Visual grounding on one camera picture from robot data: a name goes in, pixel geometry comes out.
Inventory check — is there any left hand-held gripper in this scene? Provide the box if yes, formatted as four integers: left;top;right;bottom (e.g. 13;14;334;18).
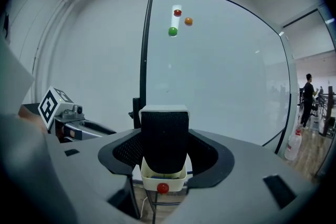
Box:
37;86;118;144

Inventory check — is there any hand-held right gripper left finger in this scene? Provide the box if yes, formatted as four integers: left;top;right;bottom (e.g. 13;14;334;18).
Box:
45;127;144;224

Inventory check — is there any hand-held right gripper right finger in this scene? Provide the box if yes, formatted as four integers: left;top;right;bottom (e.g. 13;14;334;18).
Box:
157;128;320;224

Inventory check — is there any white eraser with black felt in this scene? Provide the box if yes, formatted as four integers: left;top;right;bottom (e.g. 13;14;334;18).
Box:
138;104;191;175

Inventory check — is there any person's left forearm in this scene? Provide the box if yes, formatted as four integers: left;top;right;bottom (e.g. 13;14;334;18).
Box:
17;105;48;135

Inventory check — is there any black-framed whiteboard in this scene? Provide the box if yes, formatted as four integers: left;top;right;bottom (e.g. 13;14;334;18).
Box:
128;0;292;148

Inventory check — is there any person's left hand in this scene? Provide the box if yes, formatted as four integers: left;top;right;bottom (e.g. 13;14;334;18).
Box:
58;126;82;143

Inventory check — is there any clear plastic water jug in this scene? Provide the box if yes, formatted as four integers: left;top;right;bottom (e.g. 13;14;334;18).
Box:
284;129;303;162

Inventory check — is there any person's grey shirt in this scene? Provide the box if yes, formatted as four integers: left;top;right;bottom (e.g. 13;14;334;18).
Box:
0;33;36;116

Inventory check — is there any dark wooden railing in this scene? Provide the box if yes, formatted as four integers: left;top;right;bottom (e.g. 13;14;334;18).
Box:
316;86;336;137

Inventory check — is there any white cable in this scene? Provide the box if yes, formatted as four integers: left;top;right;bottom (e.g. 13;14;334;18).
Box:
140;195;149;219

